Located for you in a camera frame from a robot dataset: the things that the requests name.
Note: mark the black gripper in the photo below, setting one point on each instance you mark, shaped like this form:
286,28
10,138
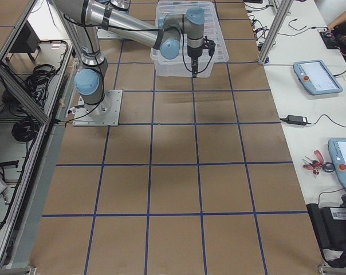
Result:
193,52

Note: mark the clear plastic box lid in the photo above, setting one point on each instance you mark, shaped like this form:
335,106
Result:
193,20

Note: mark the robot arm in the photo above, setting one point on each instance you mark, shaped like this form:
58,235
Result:
120,4
96,28

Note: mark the clear plastic storage box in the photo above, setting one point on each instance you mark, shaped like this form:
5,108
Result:
178,69

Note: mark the black power adapter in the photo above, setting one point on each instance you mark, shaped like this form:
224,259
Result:
295,120

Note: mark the blue teach pendant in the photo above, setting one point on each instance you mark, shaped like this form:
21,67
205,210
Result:
337,151
316,78

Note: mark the red key bunch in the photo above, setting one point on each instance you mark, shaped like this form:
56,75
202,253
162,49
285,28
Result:
318,164

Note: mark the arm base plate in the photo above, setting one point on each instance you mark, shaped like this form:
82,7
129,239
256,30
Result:
106,114
108,35

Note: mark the aluminium frame post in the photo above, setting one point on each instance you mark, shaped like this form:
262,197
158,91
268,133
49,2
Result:
279,18

